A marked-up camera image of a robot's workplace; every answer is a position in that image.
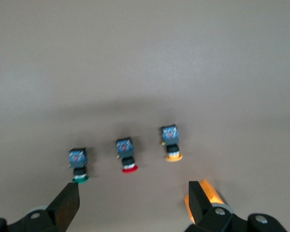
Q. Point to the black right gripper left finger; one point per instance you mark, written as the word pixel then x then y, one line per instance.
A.
pixel 62 207

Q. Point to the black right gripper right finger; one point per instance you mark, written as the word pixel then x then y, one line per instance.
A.
pixel 200 207

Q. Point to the yellow push button switch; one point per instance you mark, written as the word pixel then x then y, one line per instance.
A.
pixel 170 135

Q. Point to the red push button switch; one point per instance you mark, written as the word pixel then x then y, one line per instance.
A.
pixel 125 147

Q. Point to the green push button switch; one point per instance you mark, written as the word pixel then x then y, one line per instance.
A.
pixel 77 158

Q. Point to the orange and black button box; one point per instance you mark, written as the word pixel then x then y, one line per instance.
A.
pixel 212 193

